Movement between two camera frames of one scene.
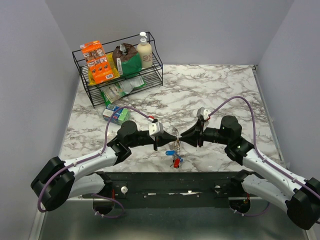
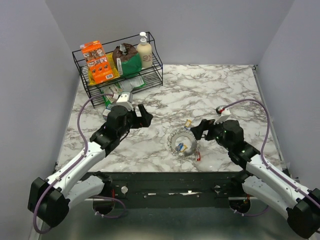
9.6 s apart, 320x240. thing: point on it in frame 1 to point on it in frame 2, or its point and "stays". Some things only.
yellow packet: [113, 66] stays
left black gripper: [164, 139] to [143, 121]
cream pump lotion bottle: [145, 51] stays
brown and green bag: [127, 59] stays
